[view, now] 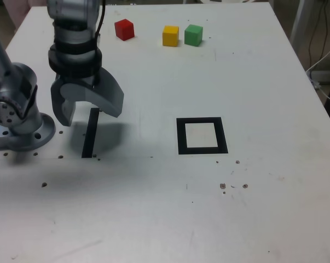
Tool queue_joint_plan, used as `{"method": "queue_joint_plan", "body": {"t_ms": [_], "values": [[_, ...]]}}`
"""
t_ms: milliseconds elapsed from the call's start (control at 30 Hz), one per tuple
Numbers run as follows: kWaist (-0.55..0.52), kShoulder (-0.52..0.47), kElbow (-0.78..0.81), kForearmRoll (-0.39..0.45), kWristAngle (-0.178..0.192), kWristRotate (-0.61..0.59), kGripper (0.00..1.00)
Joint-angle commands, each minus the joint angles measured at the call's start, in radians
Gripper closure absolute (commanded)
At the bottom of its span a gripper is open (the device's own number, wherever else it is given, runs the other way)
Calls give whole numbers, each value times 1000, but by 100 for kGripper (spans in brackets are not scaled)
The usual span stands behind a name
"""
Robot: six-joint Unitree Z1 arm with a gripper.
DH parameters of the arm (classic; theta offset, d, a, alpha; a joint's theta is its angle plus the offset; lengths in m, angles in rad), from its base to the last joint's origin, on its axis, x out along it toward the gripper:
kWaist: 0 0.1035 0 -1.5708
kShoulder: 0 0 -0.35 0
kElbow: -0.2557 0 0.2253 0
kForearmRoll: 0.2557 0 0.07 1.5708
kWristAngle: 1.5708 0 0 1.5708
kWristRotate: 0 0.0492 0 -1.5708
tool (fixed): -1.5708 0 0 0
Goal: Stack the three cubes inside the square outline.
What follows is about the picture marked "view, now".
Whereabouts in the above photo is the white cable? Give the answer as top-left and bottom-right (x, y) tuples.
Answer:
(305, 40), (330, 102)

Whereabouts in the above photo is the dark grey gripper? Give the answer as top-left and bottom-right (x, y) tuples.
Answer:
(50, 67), (125, 127)

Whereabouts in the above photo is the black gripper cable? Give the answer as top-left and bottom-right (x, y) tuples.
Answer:
(93, 0), (107, 84)

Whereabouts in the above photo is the red cube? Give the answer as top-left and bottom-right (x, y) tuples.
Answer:
(114, 19), (135, 42)

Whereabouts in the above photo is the black tape square outline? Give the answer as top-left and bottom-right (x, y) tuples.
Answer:
(176, 117), (229, 156)

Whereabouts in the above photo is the white metal frame leg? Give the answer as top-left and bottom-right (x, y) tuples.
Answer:
(289, 0), (311, 48)

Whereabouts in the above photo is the black tape strip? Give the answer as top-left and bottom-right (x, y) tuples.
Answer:
(81, 107), (100, 159)

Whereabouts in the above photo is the thin black hanging cable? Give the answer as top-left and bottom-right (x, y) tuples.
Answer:
(308, 0), (329, 71)

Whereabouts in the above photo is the yellow cube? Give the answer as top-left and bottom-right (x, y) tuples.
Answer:
(162, 25), (180, 47)

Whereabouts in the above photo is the green cube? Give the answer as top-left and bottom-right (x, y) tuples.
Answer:
(184, 24), (204, 47)

